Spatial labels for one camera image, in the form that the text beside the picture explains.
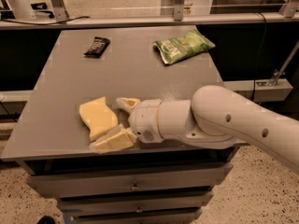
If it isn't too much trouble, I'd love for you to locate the metal guard rail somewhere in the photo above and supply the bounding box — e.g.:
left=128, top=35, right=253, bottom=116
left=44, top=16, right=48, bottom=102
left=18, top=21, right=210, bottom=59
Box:
left=0, top=12, right=299, bottom=30

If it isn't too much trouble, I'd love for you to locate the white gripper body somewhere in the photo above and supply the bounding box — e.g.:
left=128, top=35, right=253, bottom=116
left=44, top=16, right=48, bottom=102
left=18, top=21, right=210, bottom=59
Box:
left=128, top=99, right=163, bottom=144

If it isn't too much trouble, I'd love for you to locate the yellow wavy sponge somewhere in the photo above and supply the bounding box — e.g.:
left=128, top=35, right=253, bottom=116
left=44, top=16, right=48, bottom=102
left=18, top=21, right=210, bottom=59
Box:
left=79, top=97, right=118, bottom=141

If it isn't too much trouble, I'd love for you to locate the bottom grey drawer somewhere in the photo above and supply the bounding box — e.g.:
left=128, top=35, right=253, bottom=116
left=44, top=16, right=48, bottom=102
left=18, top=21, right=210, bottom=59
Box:
left=75, top=207, right=202, bottom=224

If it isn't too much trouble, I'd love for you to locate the black hanging cable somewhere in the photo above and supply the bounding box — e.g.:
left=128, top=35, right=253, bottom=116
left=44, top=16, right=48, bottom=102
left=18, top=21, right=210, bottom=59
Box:
left=250, top=12, right=268, bottom=103

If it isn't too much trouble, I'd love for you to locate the top grey drawer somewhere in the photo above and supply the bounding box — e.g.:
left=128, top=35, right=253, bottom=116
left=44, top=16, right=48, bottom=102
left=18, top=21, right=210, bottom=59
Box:
left=28, top=161, right=233, bottom=198

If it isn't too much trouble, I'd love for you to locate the black cable on rail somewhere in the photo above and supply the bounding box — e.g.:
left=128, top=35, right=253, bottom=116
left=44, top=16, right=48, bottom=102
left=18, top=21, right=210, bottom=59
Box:
left=0, top=15, right=92, bottom=26

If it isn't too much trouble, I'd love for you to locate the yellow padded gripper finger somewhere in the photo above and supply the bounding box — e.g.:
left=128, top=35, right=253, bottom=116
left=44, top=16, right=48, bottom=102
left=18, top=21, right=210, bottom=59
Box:
left=90, top=124, right=137, bottom=153
left=116, top=97, right=141, bottom=114

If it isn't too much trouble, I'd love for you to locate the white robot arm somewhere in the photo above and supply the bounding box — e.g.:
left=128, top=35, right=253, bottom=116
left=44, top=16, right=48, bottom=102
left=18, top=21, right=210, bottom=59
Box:
left=90, top=85, right=299, bottom=173

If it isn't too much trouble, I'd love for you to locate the dark chocolate bar wrapper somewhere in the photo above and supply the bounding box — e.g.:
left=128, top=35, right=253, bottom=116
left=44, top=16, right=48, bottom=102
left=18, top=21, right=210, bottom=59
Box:
left=84, top=36, right=110, bottom=58

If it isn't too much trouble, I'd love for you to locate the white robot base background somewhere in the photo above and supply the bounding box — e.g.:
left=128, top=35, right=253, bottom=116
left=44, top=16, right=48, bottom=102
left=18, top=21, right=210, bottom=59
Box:
left=1, top=0, right=36, bottom=20

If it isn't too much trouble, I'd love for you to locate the middle grey drawer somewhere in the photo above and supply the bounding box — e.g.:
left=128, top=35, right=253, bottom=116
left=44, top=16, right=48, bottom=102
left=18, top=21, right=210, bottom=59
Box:
left=58, top=189, right=213, bottom=216

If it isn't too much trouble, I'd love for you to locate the grey drawer cabinet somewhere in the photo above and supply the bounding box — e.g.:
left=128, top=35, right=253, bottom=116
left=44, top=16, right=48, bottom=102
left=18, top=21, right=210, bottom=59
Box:
left=0, top=25, right=253, bottom=224

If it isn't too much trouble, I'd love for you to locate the green chip bag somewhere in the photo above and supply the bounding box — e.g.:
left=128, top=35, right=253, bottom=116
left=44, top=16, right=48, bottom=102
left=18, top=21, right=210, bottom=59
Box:
left=153, top=30, right=215, bottom=65

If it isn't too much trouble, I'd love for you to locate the grey drawer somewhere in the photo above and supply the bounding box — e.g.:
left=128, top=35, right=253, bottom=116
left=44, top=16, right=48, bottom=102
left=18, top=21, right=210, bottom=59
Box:
left=58, top=189, right=213, bottom=216
left=28, top=161, right=233, bottom=198
left=75, top=207, right=202, bottom=224

